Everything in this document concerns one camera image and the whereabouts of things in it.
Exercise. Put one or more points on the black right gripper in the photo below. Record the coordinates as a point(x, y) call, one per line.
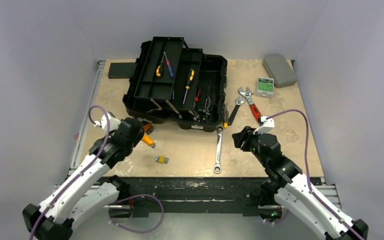
point(243, 137)

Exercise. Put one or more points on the small black adjustable wrench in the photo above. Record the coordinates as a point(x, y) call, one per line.
point(238, 102)

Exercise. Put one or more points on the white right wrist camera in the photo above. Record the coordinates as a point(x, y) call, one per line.
point(265, 125)

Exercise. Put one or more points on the silver ratchet wrench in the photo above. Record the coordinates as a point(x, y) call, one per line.
point(217, 166)

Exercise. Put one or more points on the black network switch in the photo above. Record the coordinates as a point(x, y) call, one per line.
point(121, 70)

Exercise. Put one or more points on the red blue small screwdriver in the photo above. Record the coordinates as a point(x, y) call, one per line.
point(169, 66)

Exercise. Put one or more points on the steel claw hammer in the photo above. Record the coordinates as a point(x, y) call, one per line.
point(203, 101)

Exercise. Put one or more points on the black multi pliers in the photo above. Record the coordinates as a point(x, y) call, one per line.
point(210, 100)

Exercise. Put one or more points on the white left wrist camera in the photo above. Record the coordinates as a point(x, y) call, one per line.
point(108, 122)

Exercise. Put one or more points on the black yellow phillips screwdriver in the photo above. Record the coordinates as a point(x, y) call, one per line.
point(189, 79)

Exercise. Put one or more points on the aluminium frame rail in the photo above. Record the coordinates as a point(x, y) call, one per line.
point(82, 133)

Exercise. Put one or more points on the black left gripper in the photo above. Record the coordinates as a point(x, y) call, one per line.
point(138, 138)

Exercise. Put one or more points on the orange utility knife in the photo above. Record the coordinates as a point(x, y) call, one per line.
point(148, 141)

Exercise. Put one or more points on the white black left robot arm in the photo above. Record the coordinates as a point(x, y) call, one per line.
point(56, 217)

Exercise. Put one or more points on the short black yellow screwdriver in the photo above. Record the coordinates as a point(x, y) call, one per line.
point(160, 68)

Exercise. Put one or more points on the black plastic toolbox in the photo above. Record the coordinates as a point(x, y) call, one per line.
point(157, 99)

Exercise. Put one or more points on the grey plastic case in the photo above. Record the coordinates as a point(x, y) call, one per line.
point(280, 71)

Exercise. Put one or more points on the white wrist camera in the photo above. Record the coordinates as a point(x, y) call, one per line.
point(265, 125)
point(108, 122)

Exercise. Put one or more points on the green white bit box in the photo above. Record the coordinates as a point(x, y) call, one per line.
point(265, 87)

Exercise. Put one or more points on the red handled adjustable wrench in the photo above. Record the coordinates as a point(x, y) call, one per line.
point(247, 94)

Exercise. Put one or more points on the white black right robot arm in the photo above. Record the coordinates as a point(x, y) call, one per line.
point(288, 186)

